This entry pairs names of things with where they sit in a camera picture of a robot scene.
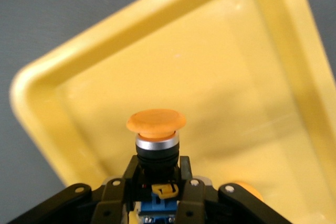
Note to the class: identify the yellow mushroom push button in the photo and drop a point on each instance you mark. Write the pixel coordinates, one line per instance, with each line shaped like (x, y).
(156, 124)
(253, 190)

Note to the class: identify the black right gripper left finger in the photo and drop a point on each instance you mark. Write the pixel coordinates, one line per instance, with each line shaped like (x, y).
(110, 200)

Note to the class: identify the yellow plastic tray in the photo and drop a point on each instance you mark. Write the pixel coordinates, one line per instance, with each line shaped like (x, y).
(197, 72)

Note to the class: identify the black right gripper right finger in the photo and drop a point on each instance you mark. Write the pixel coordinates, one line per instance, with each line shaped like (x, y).
(191, 203)

